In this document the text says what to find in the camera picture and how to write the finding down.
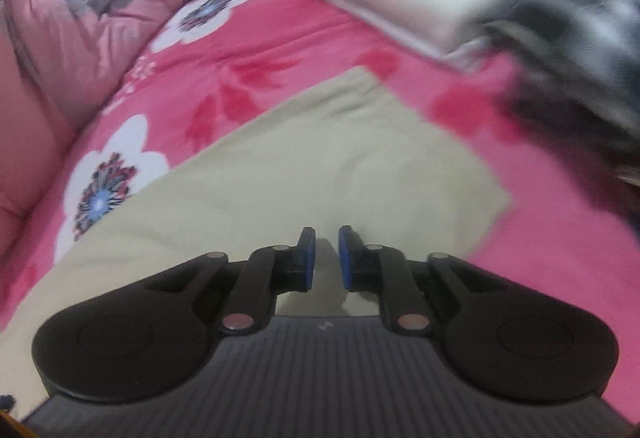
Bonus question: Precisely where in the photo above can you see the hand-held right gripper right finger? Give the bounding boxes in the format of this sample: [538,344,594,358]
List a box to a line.
[337,224,507,336]

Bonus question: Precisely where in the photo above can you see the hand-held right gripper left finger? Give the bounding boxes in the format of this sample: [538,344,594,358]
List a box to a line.
[144,225,317,336]

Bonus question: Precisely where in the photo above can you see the beige pants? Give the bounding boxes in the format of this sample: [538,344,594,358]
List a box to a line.
[0,66,512,419]

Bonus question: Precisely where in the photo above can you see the pink and grey quilt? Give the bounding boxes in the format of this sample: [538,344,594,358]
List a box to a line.
[0,0,251,259]

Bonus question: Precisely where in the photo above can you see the pink floral blanket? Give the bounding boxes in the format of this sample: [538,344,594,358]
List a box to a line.
[0,0,640,334]

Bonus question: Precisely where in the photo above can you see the black and white checked cloth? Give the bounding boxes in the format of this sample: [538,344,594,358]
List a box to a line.
[477,0,640,191]

